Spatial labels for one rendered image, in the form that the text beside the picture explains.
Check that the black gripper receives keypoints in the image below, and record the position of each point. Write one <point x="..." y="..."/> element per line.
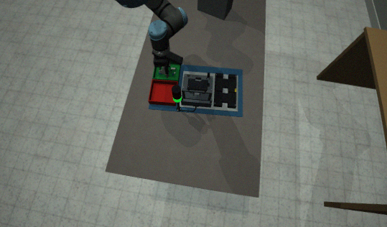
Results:
<point x="162" y="62"/>

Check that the red open-top bin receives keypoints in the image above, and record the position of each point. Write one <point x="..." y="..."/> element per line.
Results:
<point x="161" y="92"/>

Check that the green circuit board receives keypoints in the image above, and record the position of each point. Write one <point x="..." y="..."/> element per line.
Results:
<point x="172" y="72"/>

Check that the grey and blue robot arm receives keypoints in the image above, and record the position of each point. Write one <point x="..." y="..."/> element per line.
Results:
<point x="160" y="31"/>

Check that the green bin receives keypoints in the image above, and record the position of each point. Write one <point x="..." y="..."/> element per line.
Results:
<point x="156" y="69"/>

